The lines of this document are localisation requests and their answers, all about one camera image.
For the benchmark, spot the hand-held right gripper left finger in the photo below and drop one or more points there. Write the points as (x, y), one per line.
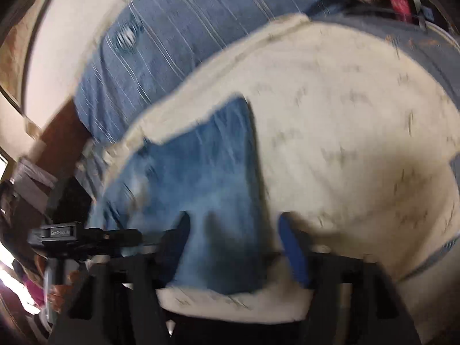
(176, 244)

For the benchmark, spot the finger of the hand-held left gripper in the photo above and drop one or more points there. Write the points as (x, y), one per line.
(118, 238)

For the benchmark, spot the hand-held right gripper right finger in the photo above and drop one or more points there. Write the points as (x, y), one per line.
(293, 248)

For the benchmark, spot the blue denim pants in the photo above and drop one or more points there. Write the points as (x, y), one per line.
(208, 172)

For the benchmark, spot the person's left forearm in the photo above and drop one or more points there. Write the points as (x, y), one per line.
(34, 293)

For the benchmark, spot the person's left hand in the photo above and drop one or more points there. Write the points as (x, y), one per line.
(69, 294)

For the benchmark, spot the brown headboard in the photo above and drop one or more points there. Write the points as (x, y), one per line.
(61, 140)

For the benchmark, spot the dark cloth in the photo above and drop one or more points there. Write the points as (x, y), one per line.
(233, 327)

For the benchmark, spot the cream leaf-print sheet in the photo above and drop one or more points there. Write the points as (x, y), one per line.
(341, 133)

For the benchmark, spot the blue plaid pillow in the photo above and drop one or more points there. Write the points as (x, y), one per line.
(179, 43)

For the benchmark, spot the red box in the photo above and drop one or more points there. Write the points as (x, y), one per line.
(400, 7)

